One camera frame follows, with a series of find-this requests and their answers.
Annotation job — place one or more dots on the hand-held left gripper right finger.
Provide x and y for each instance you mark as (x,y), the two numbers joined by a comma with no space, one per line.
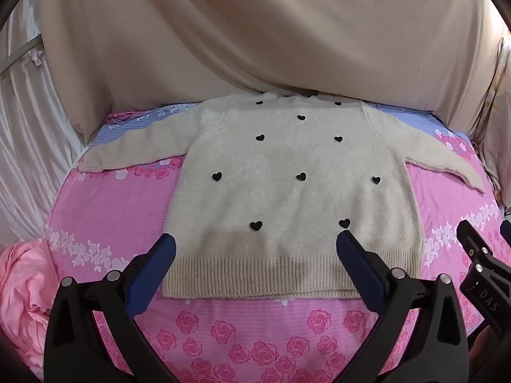
(351,255)

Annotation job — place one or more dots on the pink floral bed sheet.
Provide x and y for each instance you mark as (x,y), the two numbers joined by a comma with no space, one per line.
(99,215)

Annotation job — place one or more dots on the beige draped cloth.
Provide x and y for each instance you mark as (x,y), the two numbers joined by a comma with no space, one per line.
(259,28)

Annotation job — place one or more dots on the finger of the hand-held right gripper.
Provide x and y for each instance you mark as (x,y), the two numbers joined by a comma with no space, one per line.
(475,243)

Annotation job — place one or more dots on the beige sweater with black hearts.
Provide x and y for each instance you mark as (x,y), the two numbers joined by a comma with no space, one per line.
(287,191)

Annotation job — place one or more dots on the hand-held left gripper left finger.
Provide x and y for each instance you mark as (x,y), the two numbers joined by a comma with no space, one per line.
(161,255)

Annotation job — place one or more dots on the white satin curtain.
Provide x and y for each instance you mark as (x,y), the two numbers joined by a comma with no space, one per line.
(28,135)

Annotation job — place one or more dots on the plain pink cloth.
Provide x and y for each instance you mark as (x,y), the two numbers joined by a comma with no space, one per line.
(24,295)

